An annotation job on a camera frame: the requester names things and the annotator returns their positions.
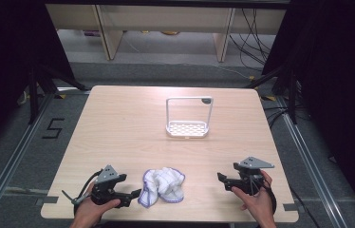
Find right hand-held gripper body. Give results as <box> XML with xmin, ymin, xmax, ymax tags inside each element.
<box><xmin>225</xmin><ymin>156</ymin><xmax>275</xmax><ymax>196</ymax></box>

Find black curtain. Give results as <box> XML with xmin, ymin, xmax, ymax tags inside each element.
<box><xmin>262</xmin><ymin>0</ymin><xmax>355</xmax><ymax>222</ymax></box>
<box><xmin>0</xmin><ymin>0</ymin><xmax>76</xmax><ymax>160</ymax></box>

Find beige desk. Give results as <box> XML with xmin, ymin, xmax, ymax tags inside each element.
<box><xmin>46</xmin><ymin>3</ymin><xmax>288</xmax><ymax>63</ymax></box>

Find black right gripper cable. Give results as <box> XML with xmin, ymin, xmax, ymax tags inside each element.
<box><xmin>262</xmin><ymin>184</ymin><xmax>278</xmax><ymax>217</ymax></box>

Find metal floor rail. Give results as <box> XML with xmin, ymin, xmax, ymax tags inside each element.
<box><xmin>0</xmin><ymin>91</ymin><xmax>56</xmax><ymax>228</ymax></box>
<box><xmin>275</xmin><ymin>94</ymin><xmax>351</xmax><ymax>228</ymax></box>

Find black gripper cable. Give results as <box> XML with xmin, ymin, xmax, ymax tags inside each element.
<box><xmin>262</xmin><ymin>184</ymin><xmax>278</xmax><ymax>217</ymax></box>
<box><xmin>72</xmin><ymin>170</ymin><xmax>103</xmax><ymax>217</ymax></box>

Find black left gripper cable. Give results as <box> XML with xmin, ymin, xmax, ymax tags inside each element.
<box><xmin>72</xmin><ymin>170</ymin><xmax>103</xmax><ymax>217</ymax></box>

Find bundle of black cables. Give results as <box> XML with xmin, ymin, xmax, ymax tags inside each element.
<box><xmin>229</xmin><ymin>8</ymin><xmax>276</xmax><ymax>72</ymax></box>

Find white cloth with purple edge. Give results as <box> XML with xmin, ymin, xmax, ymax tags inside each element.
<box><xmin>137</xmin><ymin>166</ymin><xmax>186</xmax><ymax>209</ymax></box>

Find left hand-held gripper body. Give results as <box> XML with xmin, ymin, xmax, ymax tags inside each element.
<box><xmin>90</xmin><ymin>164</ymin><xmax>128</xmax><ymax>208</ymax></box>

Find person's right hand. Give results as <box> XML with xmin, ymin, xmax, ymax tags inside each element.
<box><xmin>231</xmin><ymin>170</ymin><xmax>276</xmax><ymax>223</ymax></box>

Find white wire rack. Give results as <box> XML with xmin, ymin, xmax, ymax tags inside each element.
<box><xmin>165</xmin><ymin>96</ymin><xmax>215</xmax><ymax>140</ymax></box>

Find black floor cables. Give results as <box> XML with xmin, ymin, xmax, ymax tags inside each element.
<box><xmin>262</xmin><ymin>104</ymin><xmax>294</xmax><ymax>128</ymax></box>

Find black metal stand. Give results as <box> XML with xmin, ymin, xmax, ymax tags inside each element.
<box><xmin>245</xmin><ymin>63</ymin><xmax>303</xmax><ymax>125</ymax></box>
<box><xmin>27</xmin><ymin>61</ymin><xmax>91</xmax><ymax>125</ymax></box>

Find person's left hand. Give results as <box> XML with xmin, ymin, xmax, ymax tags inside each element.
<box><xmin>71</xmin><ymin>181</ymin><xmax>121</xmax><ymax>224</ymax></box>

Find grey cable plug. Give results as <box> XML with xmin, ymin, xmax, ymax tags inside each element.
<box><xmin>61</xmin><ymin>189</ymin><xmax>90</xmax><ymax>206</ymax></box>

